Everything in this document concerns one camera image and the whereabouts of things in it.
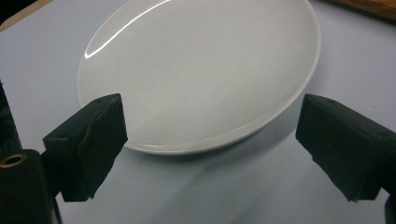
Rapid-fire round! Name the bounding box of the wooden board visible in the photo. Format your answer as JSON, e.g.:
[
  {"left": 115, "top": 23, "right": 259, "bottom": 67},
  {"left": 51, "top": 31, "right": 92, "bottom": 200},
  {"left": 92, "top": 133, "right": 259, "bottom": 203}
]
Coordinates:
[{"left": 323, "top": 0, "right": 396, "bottom": 22}]

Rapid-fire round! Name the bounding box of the white plate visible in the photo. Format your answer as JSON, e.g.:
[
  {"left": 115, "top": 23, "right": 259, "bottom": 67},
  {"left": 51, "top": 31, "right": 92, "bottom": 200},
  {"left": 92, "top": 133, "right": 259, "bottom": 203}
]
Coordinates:
[{"left": 76, "top": 0, "right": 322, "bottom": 156}]

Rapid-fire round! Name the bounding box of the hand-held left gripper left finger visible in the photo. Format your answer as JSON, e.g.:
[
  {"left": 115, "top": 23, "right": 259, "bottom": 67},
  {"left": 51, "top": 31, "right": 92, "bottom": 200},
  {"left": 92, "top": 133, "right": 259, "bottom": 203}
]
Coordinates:
[{"left": 42, "top": 92, "right": 129, "bottom": 203}]

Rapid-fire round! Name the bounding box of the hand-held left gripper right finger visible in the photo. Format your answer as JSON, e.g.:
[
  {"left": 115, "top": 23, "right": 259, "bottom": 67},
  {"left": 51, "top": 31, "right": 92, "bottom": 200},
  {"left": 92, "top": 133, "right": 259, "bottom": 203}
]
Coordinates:
[{"left": 295, "top": 93, "right": 396, "bottom": 203}]

